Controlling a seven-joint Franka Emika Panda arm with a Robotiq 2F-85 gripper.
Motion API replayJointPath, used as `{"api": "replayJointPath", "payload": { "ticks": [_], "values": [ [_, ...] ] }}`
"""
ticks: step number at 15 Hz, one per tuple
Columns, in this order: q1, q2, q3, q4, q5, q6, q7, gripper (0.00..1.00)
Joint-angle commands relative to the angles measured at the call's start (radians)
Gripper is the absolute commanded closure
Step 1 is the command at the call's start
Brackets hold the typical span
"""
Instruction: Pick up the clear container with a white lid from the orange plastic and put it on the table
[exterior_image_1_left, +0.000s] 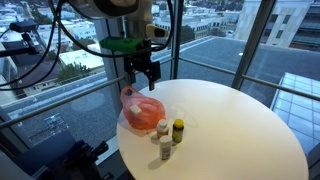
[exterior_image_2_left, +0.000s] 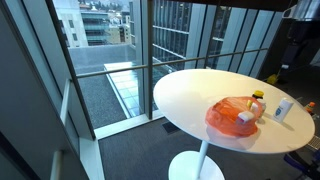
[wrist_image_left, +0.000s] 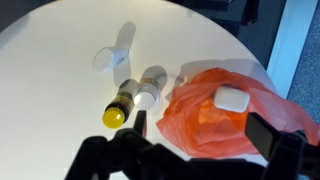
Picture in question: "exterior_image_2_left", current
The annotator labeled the clear container with white lid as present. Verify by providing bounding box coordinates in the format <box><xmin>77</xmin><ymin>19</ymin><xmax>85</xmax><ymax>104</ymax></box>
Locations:
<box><xmin>235</xmin><ymin>110</ymin><xmax>256</xmax><ymax>126</ymax></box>

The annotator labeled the orange pill bottle white lid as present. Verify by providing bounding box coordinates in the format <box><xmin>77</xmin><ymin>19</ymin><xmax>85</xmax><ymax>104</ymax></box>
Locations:
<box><xmin>249</xmin><ymin>100</ymin><xmax>268</xmax><ymax>116</ymax></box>

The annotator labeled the dark bottle with yellow lid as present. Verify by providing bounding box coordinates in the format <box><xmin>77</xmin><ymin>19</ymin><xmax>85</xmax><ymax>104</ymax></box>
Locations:
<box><xmin>251</xmin><ymin>90</ymin><xmax>266</xmax><ymax>102</ymax></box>

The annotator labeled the metal window handrail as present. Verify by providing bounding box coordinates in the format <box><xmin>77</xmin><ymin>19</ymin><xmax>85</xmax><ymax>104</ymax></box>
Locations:
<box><xmin>76</xmin><ymin>47</ymin><xmax>270</xmax><ymax>80</ymax></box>

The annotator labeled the dark floor vent grille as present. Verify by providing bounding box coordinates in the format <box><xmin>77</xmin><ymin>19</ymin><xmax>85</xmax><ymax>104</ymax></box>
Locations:
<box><xmin>161</xmin><ymin>121</ymin><xmax>181</xmax><ymax>135</ymax></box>

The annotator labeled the orange translucent bowl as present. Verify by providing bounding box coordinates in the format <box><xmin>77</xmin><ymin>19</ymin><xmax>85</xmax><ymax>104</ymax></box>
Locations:
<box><xmin>205</xmin><ymin>96</ymin><xmax>264</xmax><ymax>138</ymax></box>

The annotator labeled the yellow object on floor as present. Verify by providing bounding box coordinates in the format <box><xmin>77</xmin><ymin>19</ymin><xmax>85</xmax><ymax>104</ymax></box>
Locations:
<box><xmin>266</xmin><ymin>73</ymin><xmax>280</xmax><ymax>85</ymax></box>

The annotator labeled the white bottle with blue label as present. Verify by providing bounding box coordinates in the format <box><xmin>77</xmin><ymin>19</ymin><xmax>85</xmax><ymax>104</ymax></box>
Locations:
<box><xmin>272</xmin><ymin>97</ymin><xmax>295</xmax><ymax>124</ymax></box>

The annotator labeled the bottle with orange cap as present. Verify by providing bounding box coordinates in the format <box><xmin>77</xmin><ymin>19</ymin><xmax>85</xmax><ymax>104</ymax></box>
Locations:
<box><xmin>303</xmin><ymin>101</ymin><xmax>317</xmax><ymax>117</ymax></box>

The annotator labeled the blue and black robot cart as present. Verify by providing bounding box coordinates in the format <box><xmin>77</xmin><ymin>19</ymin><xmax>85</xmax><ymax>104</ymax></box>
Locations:
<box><xmin>283</xmin><ymin>151</ymin><xmax>320</xmax><ymax>180</ymax></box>

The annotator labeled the white round pedestal table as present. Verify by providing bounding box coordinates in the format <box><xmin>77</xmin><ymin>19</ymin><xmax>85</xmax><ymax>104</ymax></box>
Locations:
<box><xmin>153</xmin><ymin>68</ymin><xmax>316</xmax><ymax>180</ymax></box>

